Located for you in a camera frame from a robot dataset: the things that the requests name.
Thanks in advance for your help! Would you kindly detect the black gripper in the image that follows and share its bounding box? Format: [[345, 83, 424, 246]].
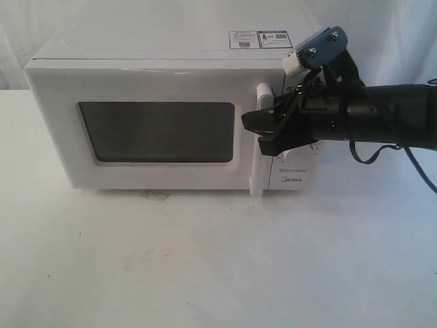
[[241, 81, 348, 156]]

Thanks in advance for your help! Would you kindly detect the white microwave door with handle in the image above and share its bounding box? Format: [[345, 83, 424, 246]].
[[25, 59, 284, 195]]

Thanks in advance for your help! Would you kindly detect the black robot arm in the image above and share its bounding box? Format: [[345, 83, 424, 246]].
[[242, 82, 436, 156]]

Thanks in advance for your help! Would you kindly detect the white microwave oven body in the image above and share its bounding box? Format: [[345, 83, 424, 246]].
[[32, 10, 321, 191]]

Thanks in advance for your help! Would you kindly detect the lower white timer knob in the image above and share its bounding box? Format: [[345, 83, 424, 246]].
[[278, 147, 317, 165]]

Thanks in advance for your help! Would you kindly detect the blue white warning sticker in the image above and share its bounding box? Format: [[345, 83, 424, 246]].
[[229, 30, 293, 49]]

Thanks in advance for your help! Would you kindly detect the wrist camera on blue mount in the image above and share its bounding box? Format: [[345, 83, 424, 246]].
[[282, 26, 348, 77]]

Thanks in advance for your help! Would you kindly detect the dark blue cable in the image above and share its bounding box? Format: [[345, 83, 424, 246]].
[[348, 77, 437, 194]]

